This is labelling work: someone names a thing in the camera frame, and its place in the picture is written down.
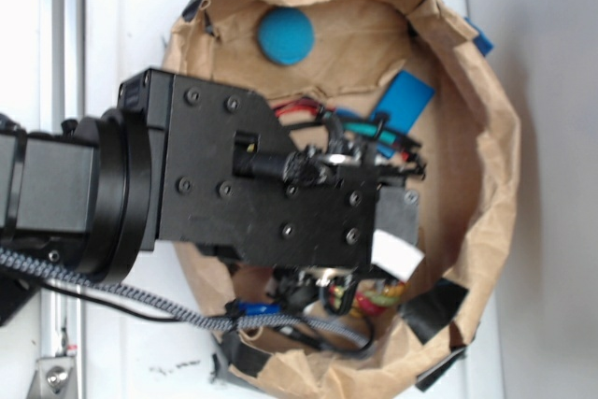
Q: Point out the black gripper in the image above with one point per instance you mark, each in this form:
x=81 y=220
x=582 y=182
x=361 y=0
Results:
x=227 y=177

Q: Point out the blue rectangular block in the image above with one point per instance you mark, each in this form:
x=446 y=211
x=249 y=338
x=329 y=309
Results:
x=404 y=101

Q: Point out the blue ball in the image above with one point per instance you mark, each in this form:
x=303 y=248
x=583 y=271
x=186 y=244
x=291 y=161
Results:
x=285 y=35

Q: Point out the aluminium rail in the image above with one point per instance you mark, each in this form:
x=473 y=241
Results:
x=60 y=315

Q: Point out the brown paper bag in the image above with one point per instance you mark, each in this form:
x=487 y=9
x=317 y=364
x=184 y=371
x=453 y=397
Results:
x=471 y=141

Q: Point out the white tray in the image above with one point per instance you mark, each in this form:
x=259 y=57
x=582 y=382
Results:
x=129 y=358

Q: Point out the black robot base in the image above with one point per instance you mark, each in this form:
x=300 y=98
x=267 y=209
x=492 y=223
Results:
x=15 y=293

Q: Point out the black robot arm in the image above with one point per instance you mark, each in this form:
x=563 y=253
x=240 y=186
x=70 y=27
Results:
x=82 y=198

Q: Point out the metal corner bracket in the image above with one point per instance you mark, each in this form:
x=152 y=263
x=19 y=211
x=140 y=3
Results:
x=54 y=377

